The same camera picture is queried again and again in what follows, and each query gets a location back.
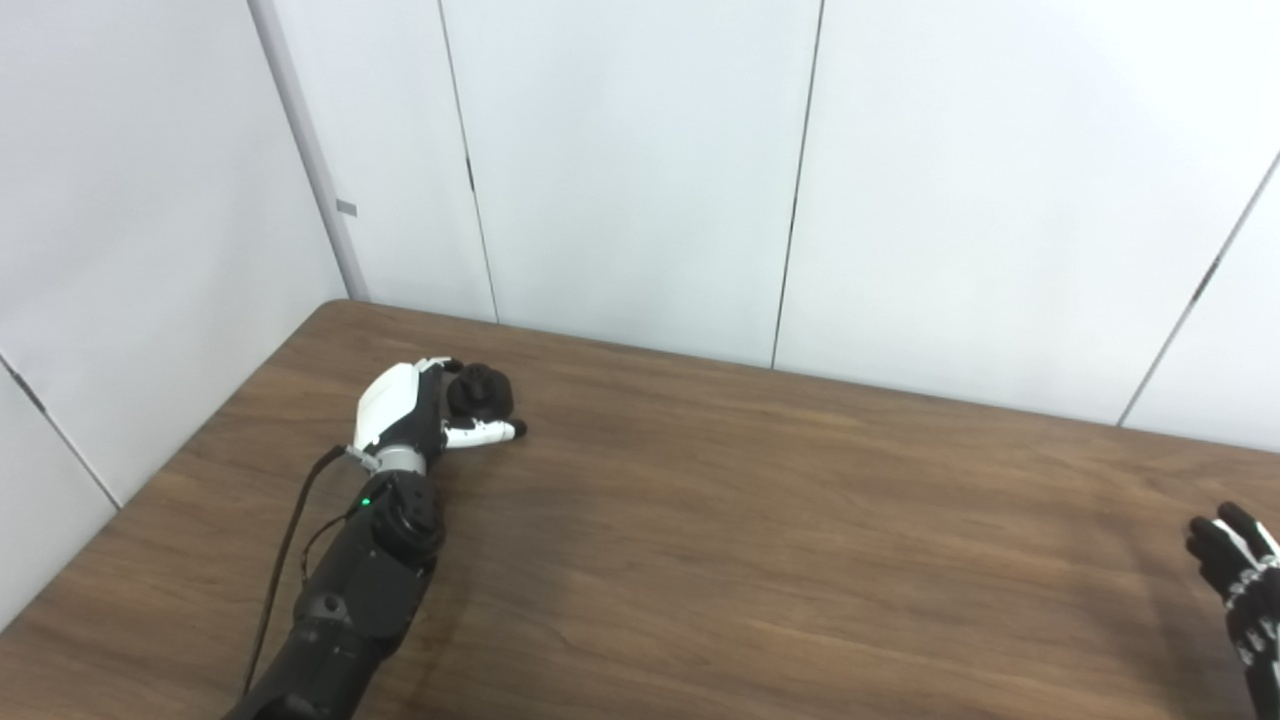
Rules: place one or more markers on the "grey wall corner post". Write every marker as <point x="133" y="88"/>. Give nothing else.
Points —
<point x="310" y="150"/>

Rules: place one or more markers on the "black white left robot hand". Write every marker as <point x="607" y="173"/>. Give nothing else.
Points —
<point x="390" y="405"/>

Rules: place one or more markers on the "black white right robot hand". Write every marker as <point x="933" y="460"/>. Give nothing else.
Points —
<point x="1250" y="590"/>

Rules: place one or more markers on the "round black plastic part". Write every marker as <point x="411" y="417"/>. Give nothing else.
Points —
<point x="482" y="395"/>

